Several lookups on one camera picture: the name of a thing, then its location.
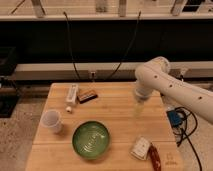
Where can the small white cube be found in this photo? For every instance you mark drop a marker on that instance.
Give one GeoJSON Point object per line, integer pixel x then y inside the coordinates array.
{"type": "Point", "coordinates": [69, 109]}

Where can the brown black eraser block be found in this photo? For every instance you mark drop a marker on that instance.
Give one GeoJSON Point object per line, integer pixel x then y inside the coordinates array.
{"type": "Point", "coordinates": [85, 96]}

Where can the white square packet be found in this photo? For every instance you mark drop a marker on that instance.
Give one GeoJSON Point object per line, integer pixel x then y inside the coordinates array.
{"type": "Point", "coordinates": [140, 148]}

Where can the blue device on floor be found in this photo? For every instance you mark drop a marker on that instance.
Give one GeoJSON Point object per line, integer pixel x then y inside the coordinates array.
{"type": "Point", "coordinates": [174, 119]}

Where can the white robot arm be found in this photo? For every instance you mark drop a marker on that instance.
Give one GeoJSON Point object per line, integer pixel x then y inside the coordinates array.
{"type": "Point", "coordinates": [154, 75]}

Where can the green ceramic bowl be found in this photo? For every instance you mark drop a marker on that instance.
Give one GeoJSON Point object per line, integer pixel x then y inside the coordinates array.
{"type": "Point", "coordinates": [91, 140]}

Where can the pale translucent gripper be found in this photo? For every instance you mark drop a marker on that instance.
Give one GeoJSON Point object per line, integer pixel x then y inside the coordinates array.
{"type": "Point", "coordinates": [138, 108]}

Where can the translucent plastic cup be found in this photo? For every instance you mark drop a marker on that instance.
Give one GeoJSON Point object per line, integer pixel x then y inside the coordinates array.
{"type": "Point", "coordinates": [51, 120]}

